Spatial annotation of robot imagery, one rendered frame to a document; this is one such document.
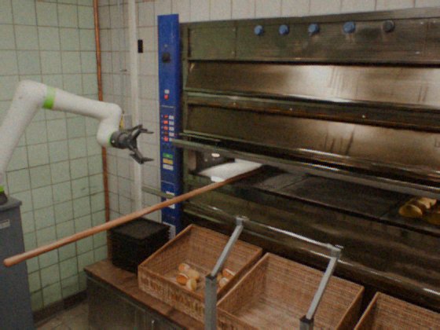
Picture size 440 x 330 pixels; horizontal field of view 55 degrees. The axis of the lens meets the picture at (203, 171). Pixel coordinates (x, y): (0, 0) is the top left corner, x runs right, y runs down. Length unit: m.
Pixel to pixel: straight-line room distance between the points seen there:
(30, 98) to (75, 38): 1.24
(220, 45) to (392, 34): 0.93
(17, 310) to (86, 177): 1.20
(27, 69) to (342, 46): 1.95
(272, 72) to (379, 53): 0.54
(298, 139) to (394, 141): 0.45
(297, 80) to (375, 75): 0.37
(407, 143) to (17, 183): 2.35
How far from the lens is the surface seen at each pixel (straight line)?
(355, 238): 2.20
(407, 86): 1.97
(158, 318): 2.46
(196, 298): 2.27
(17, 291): 2.49
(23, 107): 2.05
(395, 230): 2.10
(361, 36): 2.05
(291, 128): 2.21
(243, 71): 2.36
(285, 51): 2.22
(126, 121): 3.02
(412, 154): 1.99
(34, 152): 3.08
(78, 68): 3.20
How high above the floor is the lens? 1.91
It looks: 15 degrees down
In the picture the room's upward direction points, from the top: straight up
